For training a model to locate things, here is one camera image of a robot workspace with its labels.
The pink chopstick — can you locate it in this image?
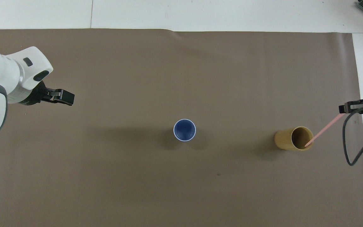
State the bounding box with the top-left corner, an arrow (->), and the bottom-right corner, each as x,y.
304,113 -> 346,148

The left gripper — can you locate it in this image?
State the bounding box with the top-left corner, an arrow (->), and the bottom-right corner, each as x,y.
20,81 -> 53,106

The black cable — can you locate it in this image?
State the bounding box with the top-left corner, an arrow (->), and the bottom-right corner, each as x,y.
342,105 -> 363,166

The bamboo cup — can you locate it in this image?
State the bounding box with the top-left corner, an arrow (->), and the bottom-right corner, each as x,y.
274,126 -> 314,151

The blue cup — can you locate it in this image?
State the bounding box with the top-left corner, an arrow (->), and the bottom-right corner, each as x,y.
173,119 -> 197,142

